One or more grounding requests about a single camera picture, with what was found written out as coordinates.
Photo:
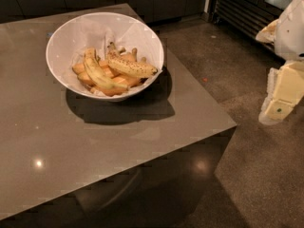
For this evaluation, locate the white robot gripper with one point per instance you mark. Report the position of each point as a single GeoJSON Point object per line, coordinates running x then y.
{"type": "Point", "coordinates": [291, 32]}

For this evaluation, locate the spotted yellow banana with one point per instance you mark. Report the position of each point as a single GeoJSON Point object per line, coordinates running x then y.
{"type": "Point", "coordinates": [126, 63]}

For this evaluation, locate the curved yellow banana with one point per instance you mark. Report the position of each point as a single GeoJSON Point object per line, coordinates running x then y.
{"type": "Point", "coordinates": [96, 73]}

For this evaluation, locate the white paper bowl liner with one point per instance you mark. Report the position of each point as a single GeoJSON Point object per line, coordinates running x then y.
{"type": "Point", "coordinates": [117, 62]}

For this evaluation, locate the orange banana bunch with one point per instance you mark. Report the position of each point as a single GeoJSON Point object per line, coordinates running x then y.
{"type": "Point", "coordinates": [85, 80]}

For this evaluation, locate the white bowl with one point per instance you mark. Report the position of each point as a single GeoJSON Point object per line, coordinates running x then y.
{"type": "Point", "coordinates": [67, 45]}

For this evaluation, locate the black floor vent grille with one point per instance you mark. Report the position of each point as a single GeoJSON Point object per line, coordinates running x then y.
{"type": "Point", "coordinates": [248, 16]}

